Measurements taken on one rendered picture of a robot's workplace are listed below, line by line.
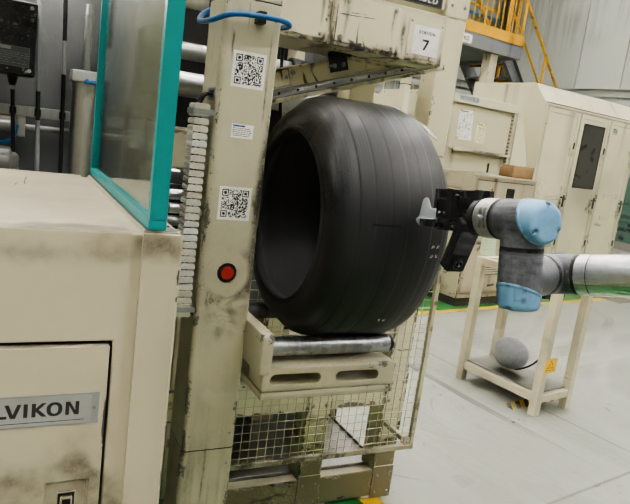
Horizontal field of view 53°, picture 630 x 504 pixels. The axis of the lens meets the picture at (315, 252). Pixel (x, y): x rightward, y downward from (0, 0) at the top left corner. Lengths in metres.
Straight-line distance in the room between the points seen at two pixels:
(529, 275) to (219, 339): 0.73
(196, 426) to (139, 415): 0.82
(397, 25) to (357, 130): 0.56
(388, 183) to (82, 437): 0.85
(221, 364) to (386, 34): 1.01
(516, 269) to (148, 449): 0.66
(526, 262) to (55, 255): 0.75
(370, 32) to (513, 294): 0.97
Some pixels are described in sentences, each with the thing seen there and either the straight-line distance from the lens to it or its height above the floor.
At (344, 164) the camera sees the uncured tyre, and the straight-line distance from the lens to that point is 1.35.
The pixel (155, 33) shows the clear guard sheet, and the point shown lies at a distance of 0.76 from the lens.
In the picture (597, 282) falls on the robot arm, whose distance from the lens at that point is 1.19.
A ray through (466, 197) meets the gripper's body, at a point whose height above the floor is 1.31.
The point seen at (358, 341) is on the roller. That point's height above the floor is 0.91.
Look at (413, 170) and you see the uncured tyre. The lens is 1.41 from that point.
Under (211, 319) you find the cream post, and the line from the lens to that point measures 1.47.
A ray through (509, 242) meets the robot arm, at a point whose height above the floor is 1.26.
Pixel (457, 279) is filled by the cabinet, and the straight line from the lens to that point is 6.00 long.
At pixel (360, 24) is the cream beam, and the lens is 1.83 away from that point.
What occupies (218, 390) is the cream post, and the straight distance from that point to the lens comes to 1.54.
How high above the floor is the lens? 1.39
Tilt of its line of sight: 10 degrees down
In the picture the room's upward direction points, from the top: 8 degrees clockwise
